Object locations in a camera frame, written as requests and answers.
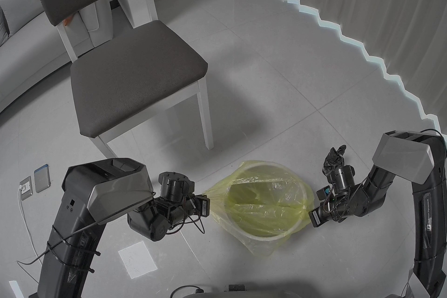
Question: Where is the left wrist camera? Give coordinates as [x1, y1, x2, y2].
[181, 181, 196, 201]

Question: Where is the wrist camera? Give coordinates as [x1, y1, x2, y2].
[316, 185, 333, 202]
[181, 181, 196, 201]

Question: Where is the crumpled black plastic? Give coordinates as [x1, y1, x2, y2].
[321, 144, 347, 176]

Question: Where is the white cable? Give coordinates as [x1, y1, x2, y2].
[17, 185, 47, 273]

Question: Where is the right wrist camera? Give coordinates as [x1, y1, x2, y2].
[316, 185, 333, 202]

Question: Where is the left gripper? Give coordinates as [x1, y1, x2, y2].
[154, 195, 211, 220]

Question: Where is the yellow plastic bag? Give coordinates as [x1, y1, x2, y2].
[204, 160, 315, 257]

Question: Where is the light grey sofa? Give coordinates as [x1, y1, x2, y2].
[0, 0, 117, 115]

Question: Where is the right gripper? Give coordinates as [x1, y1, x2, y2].
[309, 200, 350, 228]

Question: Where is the black cable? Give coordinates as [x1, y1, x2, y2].
[17, 249, 49, 266]
[171, 211, 207, 235]
[171, 284, 205, 298]

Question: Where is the white trash bin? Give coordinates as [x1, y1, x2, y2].
[223, 161, 311, 242]

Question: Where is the grey and white chair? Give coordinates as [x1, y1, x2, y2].
[39, 0, 214, 159]

